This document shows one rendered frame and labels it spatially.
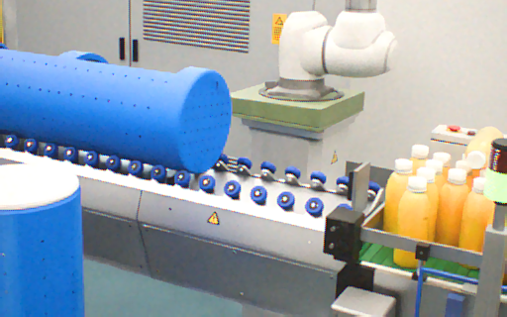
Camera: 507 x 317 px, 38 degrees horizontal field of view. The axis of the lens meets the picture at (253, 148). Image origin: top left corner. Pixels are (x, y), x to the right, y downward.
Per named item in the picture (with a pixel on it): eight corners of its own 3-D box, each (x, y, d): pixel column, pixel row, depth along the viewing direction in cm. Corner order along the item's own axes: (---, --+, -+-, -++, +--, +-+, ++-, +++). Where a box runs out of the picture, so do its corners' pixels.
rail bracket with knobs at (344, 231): (336, 245, 171) (339, 203, 168) (365, 252, 168) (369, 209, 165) (319, 261, 163) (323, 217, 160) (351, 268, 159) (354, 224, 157)
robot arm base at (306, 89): (275, 85, 264) (276, 69, 263) (335, 91, 256) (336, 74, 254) (254, 93, 248) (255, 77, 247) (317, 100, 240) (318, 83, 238)
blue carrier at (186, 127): (4, 122, 251) (6, 38, 246) (228, 166, 213) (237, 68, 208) (-66, 130, 226) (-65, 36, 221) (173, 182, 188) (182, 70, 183)
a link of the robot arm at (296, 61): (290, 70, 260) (292, 7, 254) (339, 75, 252) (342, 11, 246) (269, 77, 246) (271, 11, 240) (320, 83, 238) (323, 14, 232)
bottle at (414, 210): (386, 260, 164) (393, 183, 159) (409, 254, 168) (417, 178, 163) (408, 272, 158) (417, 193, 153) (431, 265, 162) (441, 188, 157)
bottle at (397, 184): (401, 249, 170) (408, 174, 165) (375, 240, 175) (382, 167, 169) (416, 241, 175) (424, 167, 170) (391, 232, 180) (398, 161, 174)
